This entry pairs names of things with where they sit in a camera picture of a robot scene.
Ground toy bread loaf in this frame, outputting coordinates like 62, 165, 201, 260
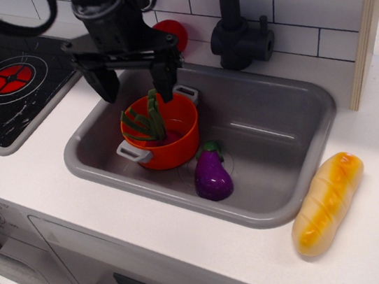
291, 152, 364, 257

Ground purple toy beet green leaves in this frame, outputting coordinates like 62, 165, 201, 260
120, 89, 182, 147

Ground light wooden side panel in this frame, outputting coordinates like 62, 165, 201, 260
349, 0, 379, 111

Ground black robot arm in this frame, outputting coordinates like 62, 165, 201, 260
62, 0, 183, 104

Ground red toy tomato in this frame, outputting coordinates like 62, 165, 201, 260
153, 19, 188, 52

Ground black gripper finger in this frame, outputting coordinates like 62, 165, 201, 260
78, 64, 120, 104
150, 62, 177, 103

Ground dark grey toy faucet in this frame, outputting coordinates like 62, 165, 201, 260
210, 0, 275, 70

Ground grey plastic sink basin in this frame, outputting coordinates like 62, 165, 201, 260
64, 64, 336, 229

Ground purple toy eggplant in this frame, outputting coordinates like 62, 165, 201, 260
194, 141, 234, 201

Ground black toy stove top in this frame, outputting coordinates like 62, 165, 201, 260
0, 34, 80, 156

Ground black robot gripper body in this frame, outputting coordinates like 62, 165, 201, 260
62, 6, 183, 70

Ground orange toy pot grey handles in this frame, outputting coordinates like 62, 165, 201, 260
117, 85, 200, 170

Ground white toy oven front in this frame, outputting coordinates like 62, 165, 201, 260
0, 148, 259, 284

